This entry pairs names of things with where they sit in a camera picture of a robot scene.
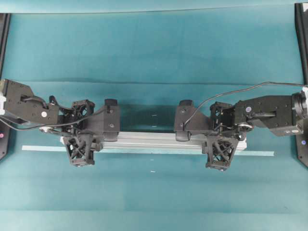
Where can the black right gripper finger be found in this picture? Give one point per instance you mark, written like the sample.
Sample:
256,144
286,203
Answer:
204,148
199,124

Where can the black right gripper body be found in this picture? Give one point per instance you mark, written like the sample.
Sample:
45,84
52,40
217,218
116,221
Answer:
226,120

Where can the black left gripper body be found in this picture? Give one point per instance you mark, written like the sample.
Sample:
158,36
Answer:
78,111

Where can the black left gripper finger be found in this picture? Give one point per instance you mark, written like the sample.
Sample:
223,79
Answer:
96,147
106,121

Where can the silver aluminium extrusion rail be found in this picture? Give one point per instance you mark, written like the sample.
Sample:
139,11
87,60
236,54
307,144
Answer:
152,140

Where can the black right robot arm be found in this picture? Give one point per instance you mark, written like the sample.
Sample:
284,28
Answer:
282,114

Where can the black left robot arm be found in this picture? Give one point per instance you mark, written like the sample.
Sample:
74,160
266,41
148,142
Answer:
19,105

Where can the pale tape strip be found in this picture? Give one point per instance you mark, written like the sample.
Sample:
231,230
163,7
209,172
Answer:
37,148

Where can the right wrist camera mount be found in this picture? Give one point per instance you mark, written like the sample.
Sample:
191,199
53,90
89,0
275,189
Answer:
221,151

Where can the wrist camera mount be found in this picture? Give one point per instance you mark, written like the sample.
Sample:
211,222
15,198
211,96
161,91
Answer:
79,150
221,151

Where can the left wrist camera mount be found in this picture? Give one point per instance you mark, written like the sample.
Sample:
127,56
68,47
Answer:
79,150

